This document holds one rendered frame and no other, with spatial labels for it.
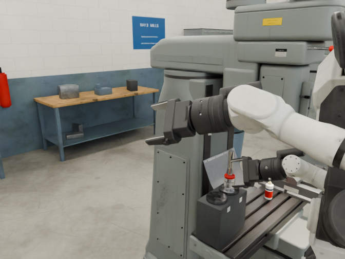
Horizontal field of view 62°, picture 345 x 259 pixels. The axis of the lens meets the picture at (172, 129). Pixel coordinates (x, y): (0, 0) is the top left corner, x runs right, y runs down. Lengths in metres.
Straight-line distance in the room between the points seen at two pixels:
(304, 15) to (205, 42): 0.54
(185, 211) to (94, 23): 4.30
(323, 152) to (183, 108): 0.32
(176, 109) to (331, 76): 0.38
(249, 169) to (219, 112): 0.57
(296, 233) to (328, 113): 0.99
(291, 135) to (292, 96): 0.83
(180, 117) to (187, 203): 1.19
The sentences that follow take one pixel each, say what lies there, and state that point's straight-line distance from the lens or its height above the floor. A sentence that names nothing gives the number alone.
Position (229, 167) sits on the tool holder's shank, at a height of 1.21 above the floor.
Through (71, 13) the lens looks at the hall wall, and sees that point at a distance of 5.39.
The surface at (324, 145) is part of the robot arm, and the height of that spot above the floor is 1.55.
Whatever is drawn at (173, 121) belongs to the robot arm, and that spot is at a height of 1.54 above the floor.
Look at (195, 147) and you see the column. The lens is 1.67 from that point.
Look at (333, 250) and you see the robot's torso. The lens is 0.92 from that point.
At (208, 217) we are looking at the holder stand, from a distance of 1.25.
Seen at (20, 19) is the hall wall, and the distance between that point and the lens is 5.08.
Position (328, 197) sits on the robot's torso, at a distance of 0.68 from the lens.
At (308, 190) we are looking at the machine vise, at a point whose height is 0.96.
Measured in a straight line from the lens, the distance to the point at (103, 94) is 4.93.
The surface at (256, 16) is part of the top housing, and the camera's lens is 1.44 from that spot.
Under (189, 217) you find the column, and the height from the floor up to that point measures 0.67.
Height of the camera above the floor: 1.72
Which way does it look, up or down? 17 degrees down
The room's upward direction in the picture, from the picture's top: straight up
